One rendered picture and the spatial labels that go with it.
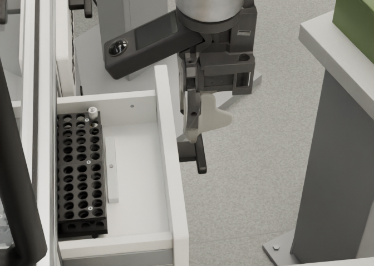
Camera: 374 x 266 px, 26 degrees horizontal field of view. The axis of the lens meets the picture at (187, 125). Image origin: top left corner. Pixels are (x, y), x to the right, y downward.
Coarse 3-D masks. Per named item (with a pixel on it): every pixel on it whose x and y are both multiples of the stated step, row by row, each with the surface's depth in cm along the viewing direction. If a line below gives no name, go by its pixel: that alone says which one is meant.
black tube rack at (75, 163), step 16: (64, 128) 114; (80, 128) 110; (64, 144) 112; (80, 144) 108; (64, 160) 110; (80, 160) 110; (64, 176) 105; (80, 176) 106; (96, 176) 109; (64, 192) 103; (80, 192) 103; (64, 208) 102; (80, 208) 102; (64, 224) 104; (80, 224) 104; (96, 224) 104
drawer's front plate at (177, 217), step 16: (160, 80) 112; (160, 96) 110; (160, 112) 108; (160, 128) 110; (160, 144) 115; (176, 144) 105; (176, 160) 103; (176, 176) 101; (176, 192) 100; (176, 208) 98; (176, 224) 97; (176, 240) 96; (176, 256) 99
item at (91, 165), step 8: (96, 120) 111; (88, 128) 110; (96, 128) 110; (88, 136) 109; (96, 136) 109; (88, 144) 108; (96, 144) 108; (88, 152) 107; (96, 152) 108; (88, 160) 107; (96, 160) 107; (96, 192) 104; (104, 192) 103; (96, 200) 103; (104, 200) 102; (96, 208) 102; (104, 208) 102; (96, 216) 101; (104, 216) 101
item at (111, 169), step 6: (108, 138) 116; (114, 138) 116; (108, 144) 115; (114, 144) 115; (108, 150) 114; (114, 150) 114; (108, 156) 114; (114, 156) 114; (108, 162) 113; (114, 162) 113; (108, 168) 112; (114, 168) 112; (108, 174) 112; (114, 174) 112; (108, 180) 111; (114, 180) 111; (108, 186) 110; (114, 186) 110; (108, 192) 110; (114, 192) 110; (108, 198) 109; (114, 198) 109
